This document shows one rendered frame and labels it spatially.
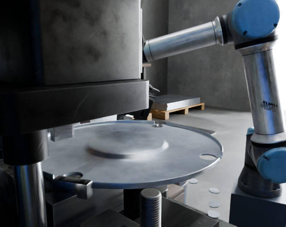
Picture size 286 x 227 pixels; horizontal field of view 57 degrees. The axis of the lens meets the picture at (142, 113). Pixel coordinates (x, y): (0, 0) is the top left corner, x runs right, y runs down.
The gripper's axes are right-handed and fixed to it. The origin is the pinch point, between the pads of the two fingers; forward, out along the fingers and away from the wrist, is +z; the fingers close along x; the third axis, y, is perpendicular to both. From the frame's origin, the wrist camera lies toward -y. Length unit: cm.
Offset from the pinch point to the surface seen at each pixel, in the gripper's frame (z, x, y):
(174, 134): 14.2, -2.0, 1.3
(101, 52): 25.6, -12.2, -18.2
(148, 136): 15.4, -1.1, -4.1
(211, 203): 18.8, 8.0, 12.1
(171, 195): -29, 38, 42
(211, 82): -376, 0, 302
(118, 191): 27.3, 2.1, -11.7
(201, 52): -407, -47, 274
